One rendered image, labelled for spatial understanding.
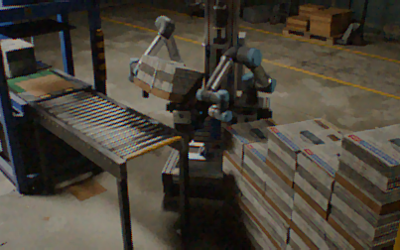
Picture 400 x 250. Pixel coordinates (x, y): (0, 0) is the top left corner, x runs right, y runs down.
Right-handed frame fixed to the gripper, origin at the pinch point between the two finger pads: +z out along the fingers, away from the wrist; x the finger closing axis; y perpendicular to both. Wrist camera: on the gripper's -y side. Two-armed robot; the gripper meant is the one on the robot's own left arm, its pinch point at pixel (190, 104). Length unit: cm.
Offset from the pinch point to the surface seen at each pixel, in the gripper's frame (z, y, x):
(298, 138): -94, 8, 13
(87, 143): 25, -39, 56
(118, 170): -10, -43, 55
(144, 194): 52, -91, -29
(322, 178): -121, -3, 30
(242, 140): -44.0, -9.8, -8.8
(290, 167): -97, -7, 17
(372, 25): 190, 180, -648
